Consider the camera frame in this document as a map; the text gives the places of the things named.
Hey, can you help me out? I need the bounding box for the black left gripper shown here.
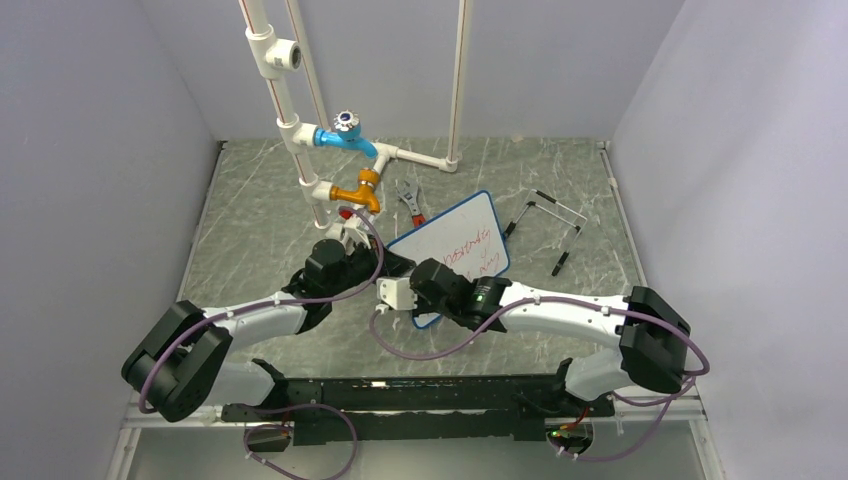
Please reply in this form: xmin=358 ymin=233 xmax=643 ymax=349
xmin=327 ymin=235 xmax=415 ymax=299

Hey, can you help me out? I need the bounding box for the blue framed whiteboard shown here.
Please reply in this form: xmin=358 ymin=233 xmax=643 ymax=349
xmin=387 ymin=190 xmax=510 ymax=328

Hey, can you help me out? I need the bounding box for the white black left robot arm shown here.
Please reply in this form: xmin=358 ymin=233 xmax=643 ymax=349
xmin=121 ymin=240 xmax=415 ymax=422

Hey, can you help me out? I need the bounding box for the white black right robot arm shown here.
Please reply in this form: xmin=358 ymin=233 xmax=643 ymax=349
xmin=410 ymin=259 xmax=691 ymax=416

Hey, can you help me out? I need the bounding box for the black whiteboard stand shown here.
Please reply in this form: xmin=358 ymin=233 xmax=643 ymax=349
xmin=501 ymin=188 xmax=589 ymax=277

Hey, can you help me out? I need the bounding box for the orange faucet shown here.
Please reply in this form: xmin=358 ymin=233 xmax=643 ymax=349
xmin=329 ymin=168 xmax=381 ymax=214

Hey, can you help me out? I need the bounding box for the blue faucet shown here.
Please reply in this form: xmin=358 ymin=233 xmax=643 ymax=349
xmin=313 ymin=110 xmax=378 ymax=159

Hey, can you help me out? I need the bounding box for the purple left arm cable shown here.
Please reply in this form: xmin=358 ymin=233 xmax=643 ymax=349
xmin=137 ymin=208 xmax=386 ymax=415

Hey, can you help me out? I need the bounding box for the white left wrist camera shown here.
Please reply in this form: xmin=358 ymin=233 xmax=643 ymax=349
xmin=325 ymin=206 xmax=371 ymax=254

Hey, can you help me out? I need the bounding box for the red handled adjustable wrench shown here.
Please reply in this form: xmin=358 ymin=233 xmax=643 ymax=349
xmin=396 ymin=180 xmax=426 ymax=228

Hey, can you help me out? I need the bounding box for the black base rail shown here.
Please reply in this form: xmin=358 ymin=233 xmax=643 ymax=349
xmin=221 ymin=373 xmax=615 ymax=446

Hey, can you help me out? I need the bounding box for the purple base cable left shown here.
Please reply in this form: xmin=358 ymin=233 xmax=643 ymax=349
xmin=242 ymin=404 xmax=360 ymax=480

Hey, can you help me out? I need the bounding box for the white PVC pipe frame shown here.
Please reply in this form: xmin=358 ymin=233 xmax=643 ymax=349
xmin=238 ymin=1 xmax=473 ymax=245

